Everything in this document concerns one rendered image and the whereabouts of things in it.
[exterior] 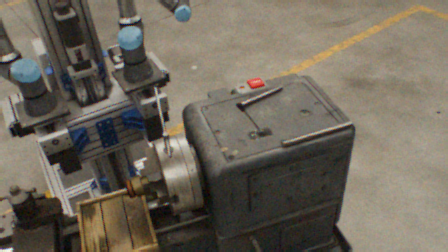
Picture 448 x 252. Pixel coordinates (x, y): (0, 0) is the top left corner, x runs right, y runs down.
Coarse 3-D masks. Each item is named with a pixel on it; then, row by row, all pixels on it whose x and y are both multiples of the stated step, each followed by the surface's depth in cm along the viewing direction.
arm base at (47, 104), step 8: (24, 96) 199; (40, 96) 199; (48, 96) 203; (24, 104) 203; (32, 104) 200; (40, 104) 201; (48, 104) 203; (56, 104) 208; (32, 112) 202; (40, 112) 202; (48, 112) 204
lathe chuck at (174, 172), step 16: (160, 144) 170; (176, 144) 169; (160, 160) 165; (176, 160) 165; (160, 176) 193; (176, 176) 164; (176, 192) 165; (192, 192) 167; (176, 208) 169; (192, 208) 174
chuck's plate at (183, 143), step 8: (176, 136) 175; (184, 136) 173; (184, 144) 169; (184, 152) 167; (192, 160) 165; (192, 168) 165; (192, 176) 165; (192, 184) 165; (200, 184) 166; (200, 192) 168; (200, 200) 170
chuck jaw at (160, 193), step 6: (162, 180) 174; (144, 186) 173; (150, 186) 172; (156, 186) 172; (162, 186) 171; (150, 192) 173; (156, 192) 170; (162, 192) 168; (162, 198) 167; (168, 198) 167; (174, 198) 166
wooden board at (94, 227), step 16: (80, 208) 195; (96, 208) 196; (112, 208) 195; (128, 208) 194; (144, 208) 193; (80, 224) 188; (96, 224) 189; (112, 224) 189; (144, 224) 187; (96, 240) 183; (112, 240) 182; (128, 240) 182
